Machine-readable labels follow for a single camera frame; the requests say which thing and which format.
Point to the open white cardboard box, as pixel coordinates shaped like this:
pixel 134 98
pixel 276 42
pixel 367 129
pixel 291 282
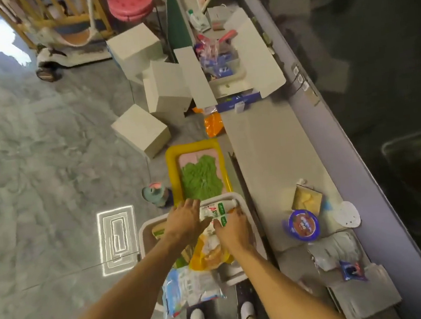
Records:
pixel 260 58

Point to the person's right forearm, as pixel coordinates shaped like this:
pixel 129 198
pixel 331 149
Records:
pixel 285 296

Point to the wall power outlet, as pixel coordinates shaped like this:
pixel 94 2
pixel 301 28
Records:
pixel 304 84

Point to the green play sand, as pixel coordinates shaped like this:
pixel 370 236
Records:
pixel 201 179

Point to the person's right shoe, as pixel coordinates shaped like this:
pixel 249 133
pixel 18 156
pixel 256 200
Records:
pixel 246 303

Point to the white storage basket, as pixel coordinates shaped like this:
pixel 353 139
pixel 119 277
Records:
pixel 144 243

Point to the yellow inflatable tray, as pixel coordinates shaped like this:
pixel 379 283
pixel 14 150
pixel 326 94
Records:
pixel 173 176

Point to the pink round stool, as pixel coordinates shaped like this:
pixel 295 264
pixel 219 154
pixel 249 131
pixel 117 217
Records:
pixel 130 2

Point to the teal toy bucket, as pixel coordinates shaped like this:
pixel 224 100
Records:
pixel 156 195

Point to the small purple wrapper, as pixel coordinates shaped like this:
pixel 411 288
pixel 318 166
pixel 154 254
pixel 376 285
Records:
pixel 353 270

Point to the blue round tub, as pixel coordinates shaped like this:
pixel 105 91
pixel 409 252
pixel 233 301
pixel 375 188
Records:
pixel 303 226

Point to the person's left forearm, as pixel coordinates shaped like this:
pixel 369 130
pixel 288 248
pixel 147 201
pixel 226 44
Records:
pixel 117 309

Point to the clear blue snack bag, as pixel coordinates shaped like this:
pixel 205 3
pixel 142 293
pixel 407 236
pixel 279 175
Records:
pixel 190 287

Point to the person's left hand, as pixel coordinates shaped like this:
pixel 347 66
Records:
pixel 185 224

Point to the tan paper box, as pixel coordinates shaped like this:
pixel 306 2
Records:
pixel 306 200

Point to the grey flat packet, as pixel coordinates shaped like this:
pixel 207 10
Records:
pixel 367 298

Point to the grey television cabinet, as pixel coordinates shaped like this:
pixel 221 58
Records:
pixel 269 151

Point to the white lidded cup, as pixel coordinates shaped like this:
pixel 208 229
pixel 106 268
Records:
pixel 347 215

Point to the white right sock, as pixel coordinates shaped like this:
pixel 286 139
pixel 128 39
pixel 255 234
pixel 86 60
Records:
pixel 247 313

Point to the orange snack bag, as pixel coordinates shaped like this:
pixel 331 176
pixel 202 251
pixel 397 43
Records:
pixel 214 125

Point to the wooden crib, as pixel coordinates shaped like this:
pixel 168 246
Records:
pixel 64 21

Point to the white kick scooter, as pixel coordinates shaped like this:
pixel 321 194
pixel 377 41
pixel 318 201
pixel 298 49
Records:
pixel 72 55

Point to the small white bottle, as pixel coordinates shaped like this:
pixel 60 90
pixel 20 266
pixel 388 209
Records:
pixel 197 20

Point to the green board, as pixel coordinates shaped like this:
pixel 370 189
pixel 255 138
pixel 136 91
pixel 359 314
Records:
pixel 177 22

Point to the pile of colourful packets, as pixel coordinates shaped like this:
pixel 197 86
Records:
pixel 216 57

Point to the person's right hand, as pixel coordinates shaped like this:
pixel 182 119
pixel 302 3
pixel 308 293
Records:
pixel 237 233

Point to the white plastic packet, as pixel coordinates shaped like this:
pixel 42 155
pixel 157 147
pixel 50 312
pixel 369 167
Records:
pixel 332 251

